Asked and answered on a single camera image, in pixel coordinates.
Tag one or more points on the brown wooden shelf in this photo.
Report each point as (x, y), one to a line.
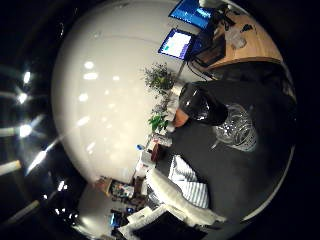
(116, 190)

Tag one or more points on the wooden desk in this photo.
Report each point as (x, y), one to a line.
(256, 46)

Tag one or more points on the blue cap bottle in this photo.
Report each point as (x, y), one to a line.
(140, 147)

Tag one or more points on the white striped cloth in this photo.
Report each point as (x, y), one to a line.
(186, 186)

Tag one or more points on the computer monitor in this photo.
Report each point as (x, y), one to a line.
(191, 12)

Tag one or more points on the green potted plant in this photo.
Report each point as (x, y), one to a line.
(158, 122)

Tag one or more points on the open laptop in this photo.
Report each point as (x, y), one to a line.
(176, 44)

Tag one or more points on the dark plant in white pot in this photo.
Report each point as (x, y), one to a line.
(159, 77)

